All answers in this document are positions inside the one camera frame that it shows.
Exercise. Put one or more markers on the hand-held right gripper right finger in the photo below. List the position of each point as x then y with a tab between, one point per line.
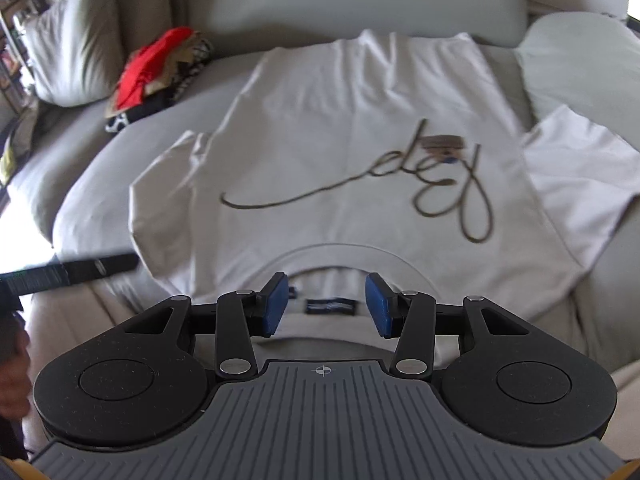
377	305

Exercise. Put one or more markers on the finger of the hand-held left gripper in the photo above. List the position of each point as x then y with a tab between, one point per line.
100	267

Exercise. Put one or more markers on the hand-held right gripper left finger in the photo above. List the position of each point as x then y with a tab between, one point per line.
275	305

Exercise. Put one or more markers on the white t-shirt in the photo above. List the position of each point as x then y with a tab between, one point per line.
350	135

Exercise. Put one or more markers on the pile of red patterned clothes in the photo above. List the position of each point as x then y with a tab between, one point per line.
181	56

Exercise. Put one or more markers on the person's left hand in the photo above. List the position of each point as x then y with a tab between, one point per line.
15	390

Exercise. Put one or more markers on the grey sofa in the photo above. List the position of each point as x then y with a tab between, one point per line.
80	150

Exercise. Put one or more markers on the black white spotted garment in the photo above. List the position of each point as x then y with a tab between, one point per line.
120	122

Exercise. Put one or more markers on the dark olive cloth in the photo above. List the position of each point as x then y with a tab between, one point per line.
17	145

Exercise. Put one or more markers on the red garment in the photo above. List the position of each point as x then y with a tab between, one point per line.
145	70

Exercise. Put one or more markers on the light grey throw pillow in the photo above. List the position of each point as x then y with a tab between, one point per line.
75	45

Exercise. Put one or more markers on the black white lattice garment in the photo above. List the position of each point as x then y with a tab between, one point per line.
200	52

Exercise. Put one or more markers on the bookshelf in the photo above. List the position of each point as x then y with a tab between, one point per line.
15	35

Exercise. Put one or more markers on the olive throw pillow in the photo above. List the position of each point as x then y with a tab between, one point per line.
145	5

